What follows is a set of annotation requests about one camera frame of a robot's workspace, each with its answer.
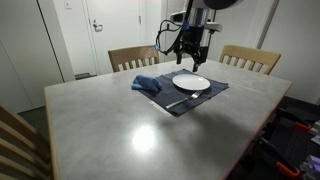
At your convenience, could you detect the wooden chair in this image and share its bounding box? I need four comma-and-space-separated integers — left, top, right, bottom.
219, 45, 281, 75
0, 105, 53, 180
108, 45, 159, 72

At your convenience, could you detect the wooden chair far right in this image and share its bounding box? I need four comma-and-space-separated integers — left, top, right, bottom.
219, 45, 281, 75

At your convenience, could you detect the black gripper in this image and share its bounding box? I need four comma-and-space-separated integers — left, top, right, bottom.
174, 26, 208, 72

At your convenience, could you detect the dark blue placemat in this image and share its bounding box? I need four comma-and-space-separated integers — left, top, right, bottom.
138, 69, 228, 116

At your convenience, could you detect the orange black clamp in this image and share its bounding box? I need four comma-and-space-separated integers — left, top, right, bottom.
278, 109, 312, 131
258, 138, 301, 179

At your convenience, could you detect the blue folded cloth napkin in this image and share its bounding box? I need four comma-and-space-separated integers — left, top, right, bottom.
131, 75, 162, 92

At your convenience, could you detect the orange black clamp near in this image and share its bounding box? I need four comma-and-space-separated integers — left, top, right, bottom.
258, 138, 301, 179

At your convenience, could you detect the white door with handle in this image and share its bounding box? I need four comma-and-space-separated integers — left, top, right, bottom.
85, 0, 141, 74

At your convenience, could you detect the silver metal fork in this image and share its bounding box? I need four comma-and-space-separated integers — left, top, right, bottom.
165, 91, 203, 109

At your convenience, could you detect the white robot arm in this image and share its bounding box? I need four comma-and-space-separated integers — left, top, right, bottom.
171, 0, 242, 72

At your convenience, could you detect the wooden chair near left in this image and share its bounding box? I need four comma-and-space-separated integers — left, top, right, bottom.
0, 105, 53, 180

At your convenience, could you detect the silver door handle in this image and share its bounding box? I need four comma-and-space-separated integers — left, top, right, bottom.
93, 19, 103, 32

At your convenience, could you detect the wooden chair far left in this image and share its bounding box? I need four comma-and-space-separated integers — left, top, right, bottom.
108, 45, 159, 72

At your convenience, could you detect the white round plate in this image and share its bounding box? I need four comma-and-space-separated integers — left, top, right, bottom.
172, 74, 210, 91

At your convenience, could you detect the orange black clamp far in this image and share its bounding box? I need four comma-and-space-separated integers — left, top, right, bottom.
278, 109, 312, 131

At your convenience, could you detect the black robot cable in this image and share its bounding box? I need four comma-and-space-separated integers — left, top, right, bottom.
154, 0, 195, 56

